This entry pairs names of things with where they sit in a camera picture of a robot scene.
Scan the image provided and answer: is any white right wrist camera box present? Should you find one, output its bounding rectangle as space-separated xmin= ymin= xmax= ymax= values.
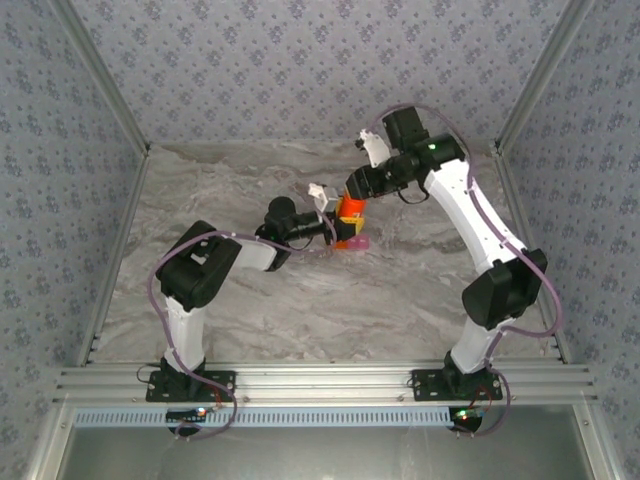
xmin=355 ymin=128 xmax=389 ymax=169

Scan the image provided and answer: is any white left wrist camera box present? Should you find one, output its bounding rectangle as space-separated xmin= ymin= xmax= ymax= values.
xmin=307 ymin=182 xmax=341 ymax=214

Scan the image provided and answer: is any orange and pink pill organizer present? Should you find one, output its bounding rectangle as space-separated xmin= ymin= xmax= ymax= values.
xmin=332 ymin=235 xmax=372 ymax=252

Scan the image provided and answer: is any grey slotted cable duct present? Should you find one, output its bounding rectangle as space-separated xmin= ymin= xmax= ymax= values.
xmin=72 ymin=405 xmax=456 ymax=429

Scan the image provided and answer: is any orange pill bottle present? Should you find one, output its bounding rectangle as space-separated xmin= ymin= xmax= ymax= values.
xmin=335 ymin=192 xmax=367 ymax=221

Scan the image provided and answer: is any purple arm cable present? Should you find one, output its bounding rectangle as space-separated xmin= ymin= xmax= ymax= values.
xmin=149 ymin=212 xmax=339 ymax=442
xmin=378 ymin=102 xmax=565 ymax=439

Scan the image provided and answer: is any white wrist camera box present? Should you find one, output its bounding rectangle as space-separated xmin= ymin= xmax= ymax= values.
xmin=355 ymin=128 xmax=389 ymax=169
xmin=307 ymin=182 xmax=341 ymax=214

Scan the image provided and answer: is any aluminium mounting rail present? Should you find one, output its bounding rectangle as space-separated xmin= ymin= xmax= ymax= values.
xmin=52 ymin=363 xmax=599 ymax=406

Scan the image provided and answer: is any aluminium table side rail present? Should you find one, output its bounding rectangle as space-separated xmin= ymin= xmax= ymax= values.
xmin=492 ymin=144 xmax=574 ymax=366
xmin=74 ymin=147 xmax=154 ymax=369

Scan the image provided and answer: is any aluminium frame post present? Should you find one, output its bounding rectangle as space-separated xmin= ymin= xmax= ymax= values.
xmin=49 ymin=0 xmax=151 ymax=156
xmin=493 ymin=0 xmax=597 ymax=156

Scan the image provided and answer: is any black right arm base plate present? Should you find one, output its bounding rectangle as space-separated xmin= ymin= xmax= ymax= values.
xmin=410 ymin=368 xmax=504 ymax=403

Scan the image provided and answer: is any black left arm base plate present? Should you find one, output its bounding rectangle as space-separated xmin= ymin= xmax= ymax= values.
xmin=145 ymin=368 xmax=237 ymax=404

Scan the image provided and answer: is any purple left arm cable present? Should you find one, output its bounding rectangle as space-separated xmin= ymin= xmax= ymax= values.
xmin=149 ymin=212 xmax=339 ymax=442

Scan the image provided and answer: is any grey metal shelf panel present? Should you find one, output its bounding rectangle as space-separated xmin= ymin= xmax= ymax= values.
xmin=29 ymin=404 xmax=621 ymax=480

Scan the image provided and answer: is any small circuit board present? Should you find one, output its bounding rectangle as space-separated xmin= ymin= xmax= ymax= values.
xmin=448 ymin=407 xmax=487 ymax=432
xmin=166 ymin=407 xmax=209 ymax=422

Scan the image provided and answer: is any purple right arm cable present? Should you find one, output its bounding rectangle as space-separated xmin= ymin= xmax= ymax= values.
xmin=378 ymin=102 xmax=565 ymax=439

